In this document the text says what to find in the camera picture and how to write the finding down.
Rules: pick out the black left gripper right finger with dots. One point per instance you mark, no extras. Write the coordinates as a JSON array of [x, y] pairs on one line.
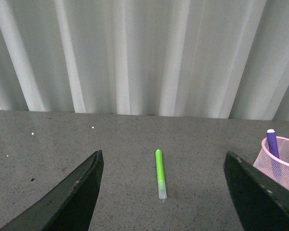
[[260, 202]]

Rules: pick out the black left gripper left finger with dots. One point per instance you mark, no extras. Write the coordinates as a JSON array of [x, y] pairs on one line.
[[69, 206]]

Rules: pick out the purple marker pen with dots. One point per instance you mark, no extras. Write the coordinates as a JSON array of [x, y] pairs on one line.
[[273, 149]]

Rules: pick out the pink mesh pen cup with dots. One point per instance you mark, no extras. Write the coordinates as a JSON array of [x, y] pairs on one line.
[[263, 162]]

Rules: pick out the green marker pen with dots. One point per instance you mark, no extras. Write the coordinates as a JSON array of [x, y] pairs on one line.
[[162, 191]]

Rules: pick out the white curtain backdrop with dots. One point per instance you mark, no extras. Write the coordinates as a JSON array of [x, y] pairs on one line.
[[202, 58]]

